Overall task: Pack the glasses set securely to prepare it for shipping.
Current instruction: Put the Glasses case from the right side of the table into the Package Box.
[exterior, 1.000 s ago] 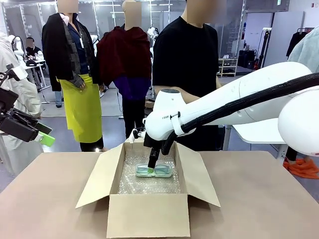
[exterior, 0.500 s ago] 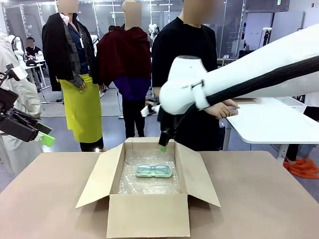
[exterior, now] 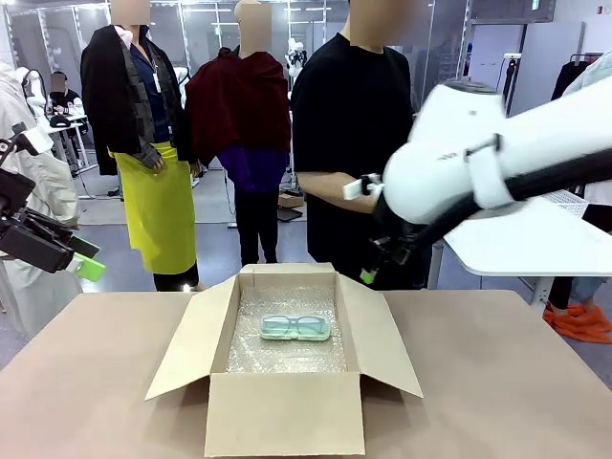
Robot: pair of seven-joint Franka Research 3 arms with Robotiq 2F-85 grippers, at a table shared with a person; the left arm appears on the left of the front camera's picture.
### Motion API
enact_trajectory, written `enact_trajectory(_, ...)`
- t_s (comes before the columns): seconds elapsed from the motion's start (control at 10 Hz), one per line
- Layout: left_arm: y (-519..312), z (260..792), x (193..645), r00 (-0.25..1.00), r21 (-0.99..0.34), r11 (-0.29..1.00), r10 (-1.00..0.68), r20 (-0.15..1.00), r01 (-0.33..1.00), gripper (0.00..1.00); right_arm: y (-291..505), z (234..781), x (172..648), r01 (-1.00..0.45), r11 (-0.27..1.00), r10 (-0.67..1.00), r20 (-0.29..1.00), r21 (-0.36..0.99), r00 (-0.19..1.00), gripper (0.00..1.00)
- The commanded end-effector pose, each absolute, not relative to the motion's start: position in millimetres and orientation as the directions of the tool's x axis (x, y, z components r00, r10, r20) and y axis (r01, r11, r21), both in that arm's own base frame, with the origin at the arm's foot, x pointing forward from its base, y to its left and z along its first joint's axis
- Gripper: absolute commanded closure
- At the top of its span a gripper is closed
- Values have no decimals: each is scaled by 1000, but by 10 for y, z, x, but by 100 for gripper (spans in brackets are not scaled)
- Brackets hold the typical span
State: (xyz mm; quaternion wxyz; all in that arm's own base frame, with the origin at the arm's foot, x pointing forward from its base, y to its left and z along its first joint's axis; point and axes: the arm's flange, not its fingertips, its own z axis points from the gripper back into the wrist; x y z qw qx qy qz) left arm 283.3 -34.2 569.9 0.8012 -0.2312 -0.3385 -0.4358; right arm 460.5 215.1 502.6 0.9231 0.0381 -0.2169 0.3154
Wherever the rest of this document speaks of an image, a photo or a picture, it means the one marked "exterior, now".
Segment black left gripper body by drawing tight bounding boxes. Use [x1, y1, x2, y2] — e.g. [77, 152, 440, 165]
[0, 208, 74, 275]

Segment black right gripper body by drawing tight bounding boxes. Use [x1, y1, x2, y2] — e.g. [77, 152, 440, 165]
[369, 233, 415, 270]

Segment person's right forearm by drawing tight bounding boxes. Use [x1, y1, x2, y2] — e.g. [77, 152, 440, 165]
[297, 170, 383, 214]

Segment dark-framed glasses in green case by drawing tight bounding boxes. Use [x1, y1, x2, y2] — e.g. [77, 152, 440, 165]
[262, 315, 327, 338]

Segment green glasses case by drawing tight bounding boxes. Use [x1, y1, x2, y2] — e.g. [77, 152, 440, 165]
[259, 313, 331, 343]

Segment cardboard box with glasses cases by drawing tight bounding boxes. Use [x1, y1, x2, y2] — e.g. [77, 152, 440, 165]
[144, 261, 425, 458]

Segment black left wrist adapter block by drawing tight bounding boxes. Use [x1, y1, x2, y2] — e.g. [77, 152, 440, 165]
[0, 166, 37, 214]

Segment white coat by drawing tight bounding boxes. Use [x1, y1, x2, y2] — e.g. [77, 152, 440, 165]
[0, 61, 83, 336]

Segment bubble wrap sheet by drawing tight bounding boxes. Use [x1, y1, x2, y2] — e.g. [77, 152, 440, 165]
[224, 284, 349, 375]

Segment white table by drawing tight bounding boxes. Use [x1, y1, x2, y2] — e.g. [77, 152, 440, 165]
[442, 193, 612, 307]

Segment person in black T-shirt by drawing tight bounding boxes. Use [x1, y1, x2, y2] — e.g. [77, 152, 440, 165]
[290, 0, 431, 291]

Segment seated person in background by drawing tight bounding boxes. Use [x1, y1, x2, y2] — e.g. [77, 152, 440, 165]
[47, 71, 90, 140]

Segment mannequin in black jacket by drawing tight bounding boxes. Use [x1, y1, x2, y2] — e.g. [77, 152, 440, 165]
[79, 0, 202, 293]

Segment orange cloth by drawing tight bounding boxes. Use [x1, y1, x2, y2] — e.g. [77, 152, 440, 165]
[542, 305, 612, 345]

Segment mannequin in dark red cloak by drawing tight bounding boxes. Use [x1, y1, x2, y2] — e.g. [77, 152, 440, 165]
[184, 0, 292, 267]

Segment white humanoid robot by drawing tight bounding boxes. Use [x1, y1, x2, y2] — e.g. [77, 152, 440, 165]
[284, 40, 308, 78]

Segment rack with dark clothes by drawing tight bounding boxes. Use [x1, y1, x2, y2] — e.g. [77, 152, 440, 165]
[553, 52, 604, 102]

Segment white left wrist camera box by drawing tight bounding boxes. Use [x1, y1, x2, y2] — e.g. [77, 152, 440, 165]
[11, 121, 55, 155]

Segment white cable strap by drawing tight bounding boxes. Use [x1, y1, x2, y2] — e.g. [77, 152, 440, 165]
[466, 134, 515, 209]

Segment black cable hose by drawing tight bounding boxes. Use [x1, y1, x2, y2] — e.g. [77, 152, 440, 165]
[405, 151, 612, 254]

